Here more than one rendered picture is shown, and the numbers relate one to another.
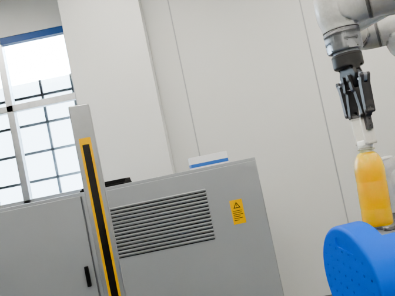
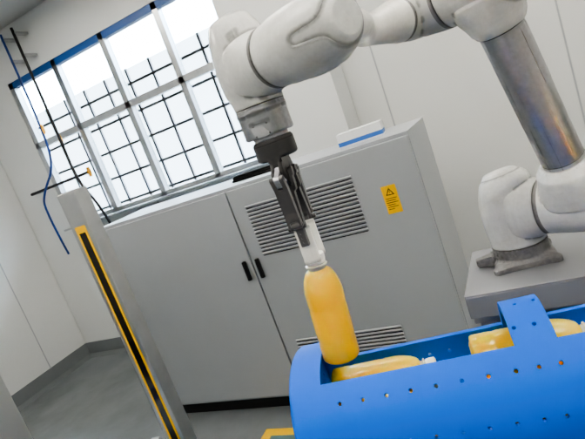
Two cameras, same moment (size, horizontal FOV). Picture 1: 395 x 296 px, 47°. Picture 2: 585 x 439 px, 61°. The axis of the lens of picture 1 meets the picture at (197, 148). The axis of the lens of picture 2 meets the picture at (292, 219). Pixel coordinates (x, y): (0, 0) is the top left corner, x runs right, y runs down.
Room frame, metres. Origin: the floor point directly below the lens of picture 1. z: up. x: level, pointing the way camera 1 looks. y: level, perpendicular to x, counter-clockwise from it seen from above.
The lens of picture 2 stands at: (0.34, -0.81, 1.67)
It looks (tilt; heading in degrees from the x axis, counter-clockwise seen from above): 10 degrees down; 27
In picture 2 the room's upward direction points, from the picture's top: 20 degrees counter-clockwise
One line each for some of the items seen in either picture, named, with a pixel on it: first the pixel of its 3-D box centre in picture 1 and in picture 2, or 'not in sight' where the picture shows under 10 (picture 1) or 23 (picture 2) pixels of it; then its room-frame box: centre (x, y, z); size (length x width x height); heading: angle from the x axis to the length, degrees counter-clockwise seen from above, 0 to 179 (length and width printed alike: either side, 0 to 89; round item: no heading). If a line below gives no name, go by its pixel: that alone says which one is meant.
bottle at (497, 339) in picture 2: not in sight; (529, 344); (1.20, -0.73, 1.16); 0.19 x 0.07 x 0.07; 100
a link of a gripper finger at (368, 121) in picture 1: (369, 118); (300, 233); (1.10, -0.42, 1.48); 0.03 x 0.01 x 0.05; 10
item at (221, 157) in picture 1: (207, 160); (360, 133); (2.94, -0.05, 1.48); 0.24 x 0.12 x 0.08; 98
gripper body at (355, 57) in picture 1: (350, 70); (280, 161); (1.14, -0.42, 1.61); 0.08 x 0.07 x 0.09; 10
